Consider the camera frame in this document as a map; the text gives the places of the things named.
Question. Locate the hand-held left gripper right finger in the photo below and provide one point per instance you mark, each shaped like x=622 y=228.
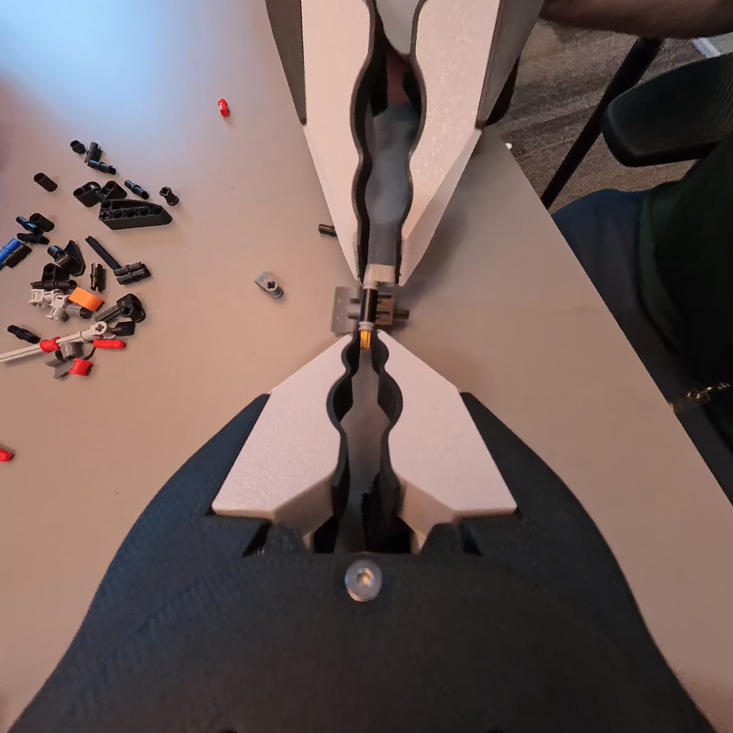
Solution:
x=452 y=458

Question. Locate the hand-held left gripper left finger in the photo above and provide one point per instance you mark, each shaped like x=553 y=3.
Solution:
x=280 y=458

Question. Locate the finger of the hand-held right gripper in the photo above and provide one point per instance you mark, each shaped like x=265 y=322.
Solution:
x=332 y=86
x=452 y=86

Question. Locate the yellow axle lego assembly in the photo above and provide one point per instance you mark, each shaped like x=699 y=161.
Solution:
x=366 y=312

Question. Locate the small grey lego connector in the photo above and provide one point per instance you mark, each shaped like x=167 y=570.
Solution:
x=269 y=284

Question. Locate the light grey lego connector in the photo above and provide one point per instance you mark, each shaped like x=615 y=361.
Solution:
x=379 y=273

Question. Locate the black triangular lego beam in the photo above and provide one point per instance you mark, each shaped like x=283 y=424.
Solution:
x=134 y=215

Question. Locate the pile of lego pieces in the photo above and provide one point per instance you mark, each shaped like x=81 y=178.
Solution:
x=86 y=299

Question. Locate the person's right forearm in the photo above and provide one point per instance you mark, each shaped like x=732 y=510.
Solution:
x=630 y=17

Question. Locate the black mesh chair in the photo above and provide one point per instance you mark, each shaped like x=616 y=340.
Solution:
x=670 y=126

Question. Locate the person's legs blue pants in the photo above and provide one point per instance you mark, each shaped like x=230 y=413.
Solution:
x=607 y=257

